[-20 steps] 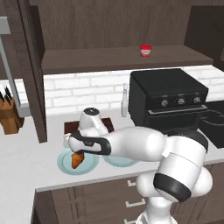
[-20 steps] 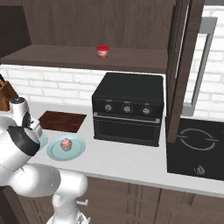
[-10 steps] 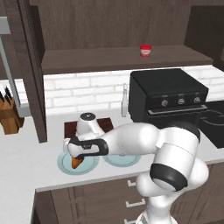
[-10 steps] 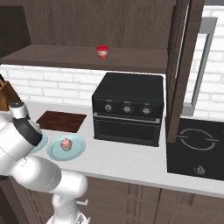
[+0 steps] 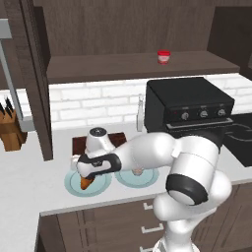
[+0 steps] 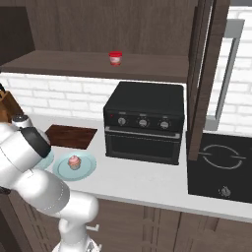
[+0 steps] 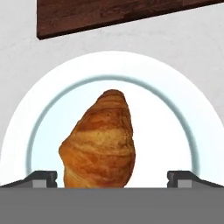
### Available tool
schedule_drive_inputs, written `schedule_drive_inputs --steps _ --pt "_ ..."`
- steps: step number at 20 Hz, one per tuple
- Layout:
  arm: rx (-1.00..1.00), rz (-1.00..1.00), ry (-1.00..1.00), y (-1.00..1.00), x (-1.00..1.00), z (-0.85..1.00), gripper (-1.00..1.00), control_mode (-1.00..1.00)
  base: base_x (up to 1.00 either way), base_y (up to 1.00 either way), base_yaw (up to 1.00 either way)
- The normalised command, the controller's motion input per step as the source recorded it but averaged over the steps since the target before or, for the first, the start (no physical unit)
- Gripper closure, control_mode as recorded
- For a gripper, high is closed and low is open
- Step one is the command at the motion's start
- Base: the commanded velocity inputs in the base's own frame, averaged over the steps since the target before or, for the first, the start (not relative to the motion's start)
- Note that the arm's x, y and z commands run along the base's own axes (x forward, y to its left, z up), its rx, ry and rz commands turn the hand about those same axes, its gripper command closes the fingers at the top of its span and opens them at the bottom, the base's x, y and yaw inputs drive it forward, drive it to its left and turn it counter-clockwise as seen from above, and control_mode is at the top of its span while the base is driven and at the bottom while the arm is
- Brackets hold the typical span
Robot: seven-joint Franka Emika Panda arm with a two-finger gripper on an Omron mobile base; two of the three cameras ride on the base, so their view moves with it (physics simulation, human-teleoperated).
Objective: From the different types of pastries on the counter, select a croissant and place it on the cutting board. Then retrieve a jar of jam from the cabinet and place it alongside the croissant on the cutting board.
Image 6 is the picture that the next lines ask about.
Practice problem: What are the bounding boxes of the black toaster oven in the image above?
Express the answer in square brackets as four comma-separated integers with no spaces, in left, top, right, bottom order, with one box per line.
[102,81,186,166]

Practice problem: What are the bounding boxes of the dark wood wall cabinet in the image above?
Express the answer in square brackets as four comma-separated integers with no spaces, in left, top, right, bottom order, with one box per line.
[0,0,199,84]

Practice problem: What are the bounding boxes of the black hob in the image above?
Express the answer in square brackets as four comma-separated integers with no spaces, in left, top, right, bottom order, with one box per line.
[186,130,252,205]

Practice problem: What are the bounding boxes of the grey range hood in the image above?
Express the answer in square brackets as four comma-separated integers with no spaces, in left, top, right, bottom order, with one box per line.
[228,0,252,8]

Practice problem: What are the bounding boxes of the red jam jar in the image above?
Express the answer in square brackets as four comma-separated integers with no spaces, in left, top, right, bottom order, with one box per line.
[108,50,123,67]

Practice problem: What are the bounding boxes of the dark brown cutting board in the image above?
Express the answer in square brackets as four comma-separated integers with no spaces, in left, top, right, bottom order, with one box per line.
[44,124,98,151]

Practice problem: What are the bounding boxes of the black toaster oven door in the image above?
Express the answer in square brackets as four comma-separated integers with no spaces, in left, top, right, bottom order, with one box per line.
[104,127,182,165]

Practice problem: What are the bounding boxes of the pink frosted cupcake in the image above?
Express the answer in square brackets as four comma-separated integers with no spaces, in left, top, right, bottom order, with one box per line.
[67,154,83,171]

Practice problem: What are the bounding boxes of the grey toaster oven door handle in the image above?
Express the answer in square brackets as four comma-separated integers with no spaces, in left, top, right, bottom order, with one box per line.
[104,127,181,139]

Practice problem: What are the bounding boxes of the teal plate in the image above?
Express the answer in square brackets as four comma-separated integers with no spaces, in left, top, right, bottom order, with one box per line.
[33,148,55,171]
[52,152,98,182]

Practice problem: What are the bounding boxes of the brown wooden knife block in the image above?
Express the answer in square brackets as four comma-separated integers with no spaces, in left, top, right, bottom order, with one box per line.
[0,83,25,124]

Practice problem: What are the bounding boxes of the dark wood cabinet door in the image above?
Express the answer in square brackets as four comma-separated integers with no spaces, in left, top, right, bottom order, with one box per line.
[186,0,231,162]
[0,5,36,67]

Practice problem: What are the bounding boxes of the grey hob knob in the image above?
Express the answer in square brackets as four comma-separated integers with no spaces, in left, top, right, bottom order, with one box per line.
[220,185,231,198]

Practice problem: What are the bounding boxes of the dark wood lower cupboards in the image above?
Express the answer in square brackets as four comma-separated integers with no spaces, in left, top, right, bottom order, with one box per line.
[0,189,252,252]

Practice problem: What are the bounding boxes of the grey cabinet door handle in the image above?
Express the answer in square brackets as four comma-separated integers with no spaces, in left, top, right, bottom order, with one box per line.
[206,18,246,132]

